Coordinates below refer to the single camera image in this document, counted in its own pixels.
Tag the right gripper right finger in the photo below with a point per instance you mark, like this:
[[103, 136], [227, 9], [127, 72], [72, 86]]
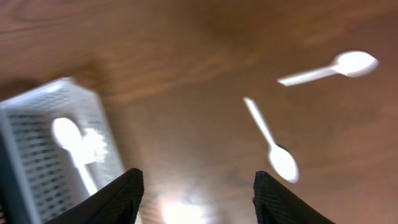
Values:
[[276, 204]]

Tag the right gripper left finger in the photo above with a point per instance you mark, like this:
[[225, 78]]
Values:
[[116, 203]]

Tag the white spoon diagonal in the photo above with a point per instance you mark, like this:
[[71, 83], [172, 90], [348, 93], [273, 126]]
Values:
[[279, 158]]

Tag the white spoon vertical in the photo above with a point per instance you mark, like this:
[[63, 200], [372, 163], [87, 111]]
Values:
[[67, 135]]

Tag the clear perforated plastic basket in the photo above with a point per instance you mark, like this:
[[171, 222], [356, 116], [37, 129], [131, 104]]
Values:
[[48, 182]]

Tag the black perforated plastic basket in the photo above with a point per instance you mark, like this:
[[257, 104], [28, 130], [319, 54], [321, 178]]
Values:
[[10, 199]]

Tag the white spoon far right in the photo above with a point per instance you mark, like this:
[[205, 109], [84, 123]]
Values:
[[351, 64]]

